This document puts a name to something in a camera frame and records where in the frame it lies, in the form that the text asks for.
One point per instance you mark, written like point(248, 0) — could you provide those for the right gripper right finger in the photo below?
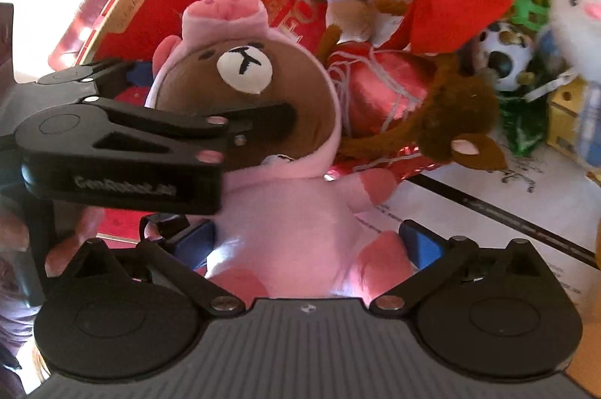
point(436, 261)

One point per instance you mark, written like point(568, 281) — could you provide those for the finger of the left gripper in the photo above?
point(105, 78)
point(131, 124)

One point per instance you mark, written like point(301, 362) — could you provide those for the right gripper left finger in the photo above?
point(177, 248)

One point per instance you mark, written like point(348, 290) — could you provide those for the pink pig-suit bear plush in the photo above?
point(284, 230)

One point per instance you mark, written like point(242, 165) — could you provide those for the yellow wooden box toy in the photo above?
point(574, 122)

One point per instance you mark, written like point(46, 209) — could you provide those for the white bunny plush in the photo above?
point(575, 29)

